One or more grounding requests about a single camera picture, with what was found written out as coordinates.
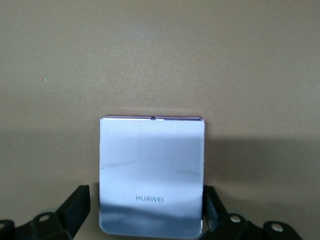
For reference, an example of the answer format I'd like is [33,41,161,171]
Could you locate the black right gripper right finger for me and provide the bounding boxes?
[199,185,302,240]

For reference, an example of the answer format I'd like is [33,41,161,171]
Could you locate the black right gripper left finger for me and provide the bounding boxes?
[0,184,91,240]

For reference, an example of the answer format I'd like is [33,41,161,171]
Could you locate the lilac Huawei phone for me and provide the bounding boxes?
[99,114,206,235]

